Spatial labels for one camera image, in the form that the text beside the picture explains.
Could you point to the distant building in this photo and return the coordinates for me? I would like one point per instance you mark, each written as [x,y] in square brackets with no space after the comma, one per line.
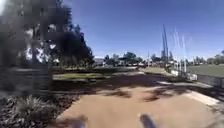
[99,61]

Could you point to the row of distant trees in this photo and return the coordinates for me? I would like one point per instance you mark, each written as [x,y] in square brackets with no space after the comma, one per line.
[140,59]

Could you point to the grass lawn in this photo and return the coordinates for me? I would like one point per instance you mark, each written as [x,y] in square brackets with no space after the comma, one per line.
[78,76]

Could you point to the reddish brown paved path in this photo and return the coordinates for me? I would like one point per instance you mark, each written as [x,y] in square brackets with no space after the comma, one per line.
[133,106]

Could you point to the group of tall poles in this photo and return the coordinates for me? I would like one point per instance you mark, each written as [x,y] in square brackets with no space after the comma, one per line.
[175,46]

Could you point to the robot's own part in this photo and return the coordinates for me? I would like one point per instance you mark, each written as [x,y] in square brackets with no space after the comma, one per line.
[147,121]
[79,122]

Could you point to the large dark tree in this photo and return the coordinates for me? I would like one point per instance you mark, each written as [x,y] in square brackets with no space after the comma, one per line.
[40,36]

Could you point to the low grey fence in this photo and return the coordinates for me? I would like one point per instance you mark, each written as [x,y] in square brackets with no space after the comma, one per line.
[200,78]

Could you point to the planted bed with shrubs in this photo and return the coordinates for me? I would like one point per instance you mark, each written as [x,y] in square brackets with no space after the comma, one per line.
[30,110]

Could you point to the grass field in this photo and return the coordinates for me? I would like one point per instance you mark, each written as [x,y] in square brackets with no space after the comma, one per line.
[208,70]

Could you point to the pale kerb strip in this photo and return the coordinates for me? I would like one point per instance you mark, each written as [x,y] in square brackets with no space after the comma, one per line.
[203,98]

